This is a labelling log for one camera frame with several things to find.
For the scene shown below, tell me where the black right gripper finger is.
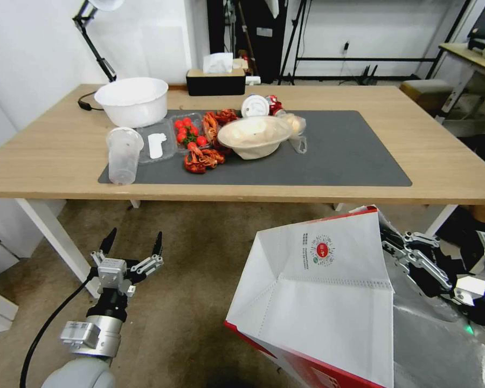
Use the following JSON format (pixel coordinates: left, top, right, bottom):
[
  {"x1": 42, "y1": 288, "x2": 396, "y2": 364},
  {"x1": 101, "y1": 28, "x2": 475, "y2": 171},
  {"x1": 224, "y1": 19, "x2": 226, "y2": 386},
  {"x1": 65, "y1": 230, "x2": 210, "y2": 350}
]
[
  {"x1": 402, "y1": 245, "x2": 456, "y2": 293},
  {"x1": 379, "y1": 227, "x2": 442, "y2": 259}
]

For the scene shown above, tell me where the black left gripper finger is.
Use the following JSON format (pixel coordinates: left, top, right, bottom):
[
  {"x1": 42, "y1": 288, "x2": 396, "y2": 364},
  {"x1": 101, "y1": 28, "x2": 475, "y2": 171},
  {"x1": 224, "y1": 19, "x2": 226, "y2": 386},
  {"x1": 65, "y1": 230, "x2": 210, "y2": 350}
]
[
  {"x1": 90, "y1": 227, "x2": 117, "y2": 266},
  {"x1": 129, "y1": 231, "x2": 165, "y2": 280}
]

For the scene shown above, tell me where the red white food delivery bag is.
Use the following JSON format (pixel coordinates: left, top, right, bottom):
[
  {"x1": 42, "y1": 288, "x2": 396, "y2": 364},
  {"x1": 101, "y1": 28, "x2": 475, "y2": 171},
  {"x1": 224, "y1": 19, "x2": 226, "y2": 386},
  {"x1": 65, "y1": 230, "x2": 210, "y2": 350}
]
[{"x1": 224, "y1": 205, "x2": 485, "y2": 388}]

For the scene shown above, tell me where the clear thin plastic bag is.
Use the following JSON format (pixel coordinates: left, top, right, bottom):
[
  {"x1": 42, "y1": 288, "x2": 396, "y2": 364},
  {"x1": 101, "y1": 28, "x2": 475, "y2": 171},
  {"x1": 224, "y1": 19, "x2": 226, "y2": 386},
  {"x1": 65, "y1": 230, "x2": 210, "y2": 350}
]
[{"x1": 280, "y1": 113, "x2": 309, "y2": 155}]

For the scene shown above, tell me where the clear plastic cup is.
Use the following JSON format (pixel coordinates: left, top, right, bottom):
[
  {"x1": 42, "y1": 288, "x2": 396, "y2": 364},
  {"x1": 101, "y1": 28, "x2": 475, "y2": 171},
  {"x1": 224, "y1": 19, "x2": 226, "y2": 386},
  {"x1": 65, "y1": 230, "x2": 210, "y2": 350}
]
[{"x1": 106, "y1": 127, "x2": 145, "y2": 186}]

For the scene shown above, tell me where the red crayfish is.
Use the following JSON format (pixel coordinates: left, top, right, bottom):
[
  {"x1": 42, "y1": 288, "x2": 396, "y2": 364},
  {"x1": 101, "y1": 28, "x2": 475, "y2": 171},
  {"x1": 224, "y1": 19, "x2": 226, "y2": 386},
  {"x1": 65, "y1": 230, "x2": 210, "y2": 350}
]
[
  {"x1": 202, "y1": 112, "x2": 222, "y2": 147},
  {"x1": 183, "y1": 142, "x2": 211, "y2": 175},
  {"x1": 202, "y1": 148, "x2": 227, "y2": 167},
  {"x1": 214, "y1": 108, "x2": 240, "y2": 124}
]

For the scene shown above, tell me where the clear plastic clamshell container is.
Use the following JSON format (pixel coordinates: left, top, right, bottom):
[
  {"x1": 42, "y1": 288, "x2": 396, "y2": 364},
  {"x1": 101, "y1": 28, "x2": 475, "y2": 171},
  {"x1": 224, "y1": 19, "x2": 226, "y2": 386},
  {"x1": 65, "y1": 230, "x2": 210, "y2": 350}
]
[{"x1": 136, "y1": 116, "x2": 212, "y2": 165}]

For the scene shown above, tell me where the wooden table with white legs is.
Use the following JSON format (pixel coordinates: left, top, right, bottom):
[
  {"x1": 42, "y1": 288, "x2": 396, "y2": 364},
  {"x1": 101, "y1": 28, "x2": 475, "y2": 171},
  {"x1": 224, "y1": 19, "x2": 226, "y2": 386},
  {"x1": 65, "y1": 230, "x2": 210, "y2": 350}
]
[{"x1": 0, "y1": 84, "x2": 485, "y2": 300}]

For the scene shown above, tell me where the dark grey desk mat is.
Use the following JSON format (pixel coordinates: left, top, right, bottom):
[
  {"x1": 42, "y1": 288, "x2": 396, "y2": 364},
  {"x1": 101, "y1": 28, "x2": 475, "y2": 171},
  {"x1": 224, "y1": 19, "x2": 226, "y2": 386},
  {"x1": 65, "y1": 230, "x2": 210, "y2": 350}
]
[{"x1": 98, "y1": 109, "x2": 413, "y2": 188}]

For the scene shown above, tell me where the beige paper bowl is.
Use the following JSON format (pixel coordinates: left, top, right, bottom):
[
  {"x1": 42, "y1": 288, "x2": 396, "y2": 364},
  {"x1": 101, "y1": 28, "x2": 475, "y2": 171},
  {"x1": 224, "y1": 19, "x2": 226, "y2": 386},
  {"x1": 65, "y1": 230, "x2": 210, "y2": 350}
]
[{"x1": 216, "y1": 116, "x2": 294, "y2": 161}]

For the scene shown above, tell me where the large white plastic bowl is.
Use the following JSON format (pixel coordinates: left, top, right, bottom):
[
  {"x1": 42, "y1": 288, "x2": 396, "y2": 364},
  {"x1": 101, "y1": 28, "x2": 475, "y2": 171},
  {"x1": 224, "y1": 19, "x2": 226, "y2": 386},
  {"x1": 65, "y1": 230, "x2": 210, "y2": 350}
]
[{"x1": 93, "y1": 77, "x2": 170, "y2": 129}]

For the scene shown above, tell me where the white cup lid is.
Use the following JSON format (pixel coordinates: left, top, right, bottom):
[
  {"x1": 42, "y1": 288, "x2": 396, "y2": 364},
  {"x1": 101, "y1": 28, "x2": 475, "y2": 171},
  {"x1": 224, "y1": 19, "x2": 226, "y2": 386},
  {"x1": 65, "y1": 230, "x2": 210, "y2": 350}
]
[{"x1": 240, "y1": 94, "x2": 270, "y2": 119}]

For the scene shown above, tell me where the black tissue box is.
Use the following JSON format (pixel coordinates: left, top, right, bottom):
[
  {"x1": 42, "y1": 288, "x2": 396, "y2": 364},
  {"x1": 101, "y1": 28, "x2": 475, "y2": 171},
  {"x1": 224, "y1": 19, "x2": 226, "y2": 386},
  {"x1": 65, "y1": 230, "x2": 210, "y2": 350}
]
[{"x1": 185, "y1": 67, "x2": 247, "y2": 97}]

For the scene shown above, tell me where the wooden side table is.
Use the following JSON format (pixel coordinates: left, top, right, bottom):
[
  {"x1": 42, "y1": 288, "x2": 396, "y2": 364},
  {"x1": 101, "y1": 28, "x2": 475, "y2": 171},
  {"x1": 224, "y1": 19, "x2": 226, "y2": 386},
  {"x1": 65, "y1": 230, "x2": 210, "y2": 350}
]
[{"x1": 438, "y1": 39, "x2": 485, "y2": 119}]

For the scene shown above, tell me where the crushed red soda can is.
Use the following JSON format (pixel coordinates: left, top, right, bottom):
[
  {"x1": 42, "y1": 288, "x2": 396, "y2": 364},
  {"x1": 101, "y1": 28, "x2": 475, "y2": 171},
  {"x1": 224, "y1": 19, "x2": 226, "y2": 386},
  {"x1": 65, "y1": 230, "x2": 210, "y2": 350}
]
[{"x1": 265, "y1": 94, "x2": 288, "y2": 117}]

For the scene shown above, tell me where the black desk lamp white shade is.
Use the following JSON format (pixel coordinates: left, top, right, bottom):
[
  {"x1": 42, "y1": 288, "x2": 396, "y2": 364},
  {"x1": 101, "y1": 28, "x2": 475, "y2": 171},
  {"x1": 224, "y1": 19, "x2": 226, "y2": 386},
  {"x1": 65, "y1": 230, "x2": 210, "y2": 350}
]
[{"x1": 72, "y1": 0, "x2": 126, "y2": 84}]

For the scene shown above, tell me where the white tissue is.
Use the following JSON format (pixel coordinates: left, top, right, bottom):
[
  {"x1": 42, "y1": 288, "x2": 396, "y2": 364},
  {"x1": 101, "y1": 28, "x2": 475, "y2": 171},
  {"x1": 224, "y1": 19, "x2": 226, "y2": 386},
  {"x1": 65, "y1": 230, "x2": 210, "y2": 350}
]
[{"x1": 202, "y1": 52, "x2": 234, "y2": 75}]

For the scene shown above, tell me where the tall black panel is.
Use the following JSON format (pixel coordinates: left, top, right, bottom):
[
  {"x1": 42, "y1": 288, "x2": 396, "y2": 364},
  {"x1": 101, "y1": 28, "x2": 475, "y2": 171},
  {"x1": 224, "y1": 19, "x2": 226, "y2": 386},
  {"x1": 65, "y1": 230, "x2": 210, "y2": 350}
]
[{"x1": 206, "y1": 0, "x2": 287, "y2": 85}]

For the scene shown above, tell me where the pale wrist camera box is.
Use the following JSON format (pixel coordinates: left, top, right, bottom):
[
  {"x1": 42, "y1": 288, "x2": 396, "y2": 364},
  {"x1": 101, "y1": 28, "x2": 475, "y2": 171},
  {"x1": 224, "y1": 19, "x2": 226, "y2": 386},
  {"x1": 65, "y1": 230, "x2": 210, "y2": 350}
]
[
  {"x1": 454, "y1": 275, "x2": 485, "y2": 305},
  {"x1": 97, "y1": 258, "x2": 129, "y2": 291}
]

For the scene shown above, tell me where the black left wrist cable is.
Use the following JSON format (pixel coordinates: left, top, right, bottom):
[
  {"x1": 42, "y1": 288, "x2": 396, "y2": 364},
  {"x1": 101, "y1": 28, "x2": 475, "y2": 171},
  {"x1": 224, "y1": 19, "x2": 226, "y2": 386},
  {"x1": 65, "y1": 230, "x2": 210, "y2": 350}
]
[{"x1": 19, "y1": 267, "x2": 102, "y2": 388}]

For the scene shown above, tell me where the black lamp cable with switch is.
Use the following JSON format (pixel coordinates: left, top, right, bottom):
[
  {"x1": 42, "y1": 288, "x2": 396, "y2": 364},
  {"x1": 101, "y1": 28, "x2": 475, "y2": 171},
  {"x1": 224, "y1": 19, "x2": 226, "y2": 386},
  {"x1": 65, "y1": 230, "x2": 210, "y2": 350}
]
[{"x1": 77, "y1": 91, "x2": 106, "y2": 111}]

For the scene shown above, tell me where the black metal stand frame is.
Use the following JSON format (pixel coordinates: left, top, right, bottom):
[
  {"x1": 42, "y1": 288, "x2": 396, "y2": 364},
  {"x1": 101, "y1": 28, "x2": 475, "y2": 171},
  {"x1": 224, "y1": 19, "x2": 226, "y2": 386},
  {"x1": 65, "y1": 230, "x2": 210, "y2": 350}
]
[{"x1": 276, "y1": 0, "x2": 474, "y2": 86}]

